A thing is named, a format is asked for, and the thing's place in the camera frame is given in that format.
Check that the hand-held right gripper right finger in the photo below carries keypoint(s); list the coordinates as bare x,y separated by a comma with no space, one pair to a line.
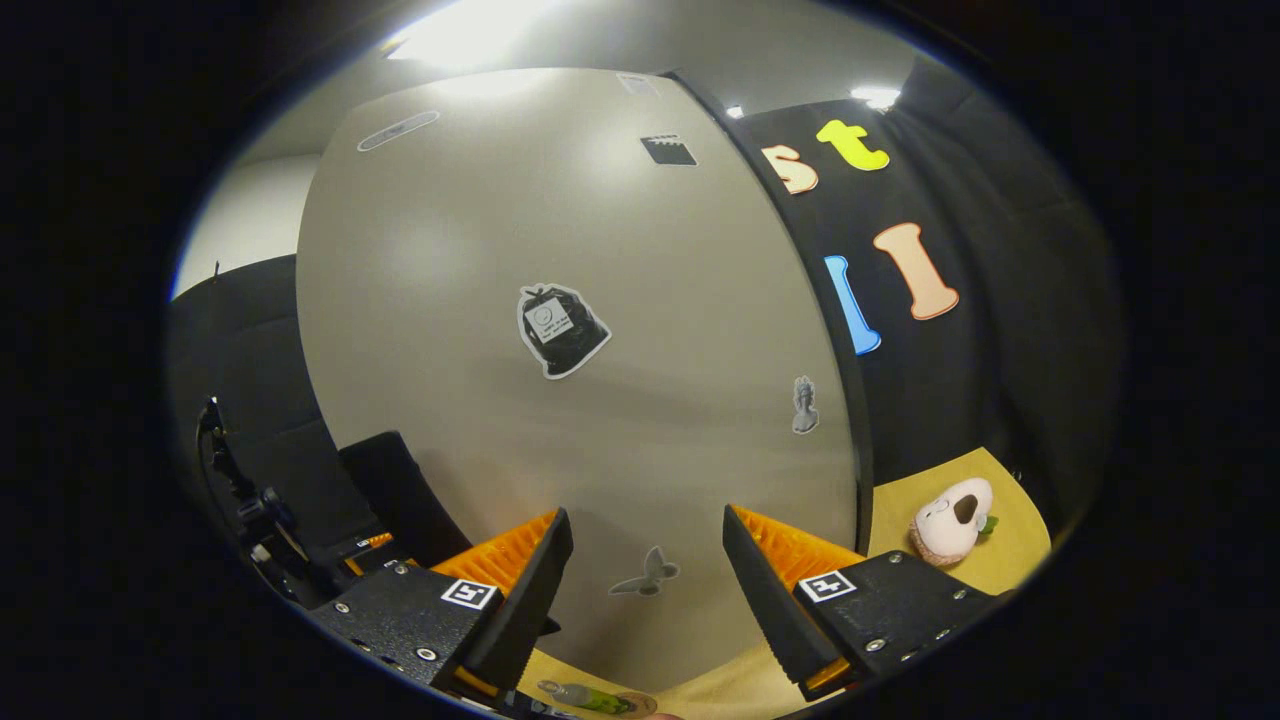
890,610

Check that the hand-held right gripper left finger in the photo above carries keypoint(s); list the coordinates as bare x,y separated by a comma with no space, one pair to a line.
400,620

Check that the black backdrop cloth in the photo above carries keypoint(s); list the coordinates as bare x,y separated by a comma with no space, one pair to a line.
250,340
1000,200

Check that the large ceiling light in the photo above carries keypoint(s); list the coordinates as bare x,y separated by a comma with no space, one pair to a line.
470,28

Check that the white plush toy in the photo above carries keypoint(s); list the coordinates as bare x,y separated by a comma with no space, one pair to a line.
945,525

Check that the small ceiling light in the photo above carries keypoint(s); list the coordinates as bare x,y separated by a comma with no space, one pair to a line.
876,96

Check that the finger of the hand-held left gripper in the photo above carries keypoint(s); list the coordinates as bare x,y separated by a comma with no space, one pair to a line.
362,555

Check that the green label plastic bottle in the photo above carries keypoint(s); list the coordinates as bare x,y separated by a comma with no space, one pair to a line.
590,697

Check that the beige cabinet door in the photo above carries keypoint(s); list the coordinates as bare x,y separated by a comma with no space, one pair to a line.
500,220

